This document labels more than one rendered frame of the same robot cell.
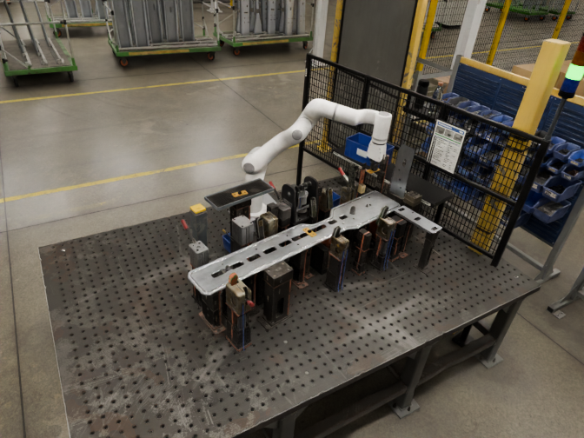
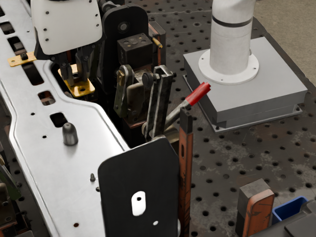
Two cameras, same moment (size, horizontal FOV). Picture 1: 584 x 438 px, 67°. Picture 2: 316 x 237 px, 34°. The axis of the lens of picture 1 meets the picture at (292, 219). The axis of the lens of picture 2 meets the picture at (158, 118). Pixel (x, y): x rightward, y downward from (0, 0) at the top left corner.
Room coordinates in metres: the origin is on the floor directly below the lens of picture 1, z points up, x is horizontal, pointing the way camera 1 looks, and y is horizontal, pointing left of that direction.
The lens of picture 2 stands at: (2.59, -1.09, 1.80)
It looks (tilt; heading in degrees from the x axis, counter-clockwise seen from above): 43 degrees down; 105
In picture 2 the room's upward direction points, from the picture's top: 1 degrees counter-clockwise
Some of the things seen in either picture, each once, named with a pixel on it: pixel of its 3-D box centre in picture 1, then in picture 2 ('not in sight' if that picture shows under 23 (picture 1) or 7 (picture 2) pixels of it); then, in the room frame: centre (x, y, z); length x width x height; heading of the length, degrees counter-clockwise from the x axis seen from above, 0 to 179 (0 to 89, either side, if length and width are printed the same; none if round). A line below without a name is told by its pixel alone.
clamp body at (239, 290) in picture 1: (239, 315); not in sight; (1.43, 0.21, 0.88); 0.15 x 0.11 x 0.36; 42
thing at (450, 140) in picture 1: (446, 146); not in sight; (2.57, -0.92, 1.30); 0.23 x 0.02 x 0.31; 42
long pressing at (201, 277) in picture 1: (307, 235); (19, 57); (1.95, -0.09, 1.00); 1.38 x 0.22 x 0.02; 132
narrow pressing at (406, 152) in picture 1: (401, 170); (142, 226); (2.45, -0.65, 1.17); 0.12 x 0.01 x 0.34; 42
